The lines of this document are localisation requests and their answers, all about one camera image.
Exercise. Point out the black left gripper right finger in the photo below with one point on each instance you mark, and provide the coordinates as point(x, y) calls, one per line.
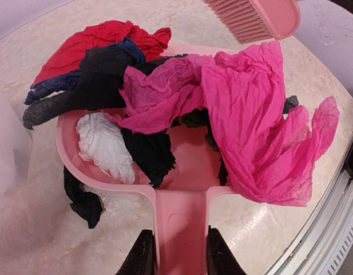
point(220, 259)

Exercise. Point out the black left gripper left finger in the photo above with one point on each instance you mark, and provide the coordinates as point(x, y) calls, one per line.
point(141, 258)

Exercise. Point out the pink plastic dustpan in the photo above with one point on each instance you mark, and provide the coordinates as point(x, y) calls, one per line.
point(180, 205)

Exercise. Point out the pink hand brush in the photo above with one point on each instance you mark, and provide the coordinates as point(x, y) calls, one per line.
point(256, 20)

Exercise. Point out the pile of coloured paper scraps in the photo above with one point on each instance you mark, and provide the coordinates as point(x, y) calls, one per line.
point(268, 143)

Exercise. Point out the translucent white plastic bin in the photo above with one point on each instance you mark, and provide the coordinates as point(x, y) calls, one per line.
point(15, 151)

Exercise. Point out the aluminium front rail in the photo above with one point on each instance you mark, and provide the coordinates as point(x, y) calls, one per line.
point(323, 243)

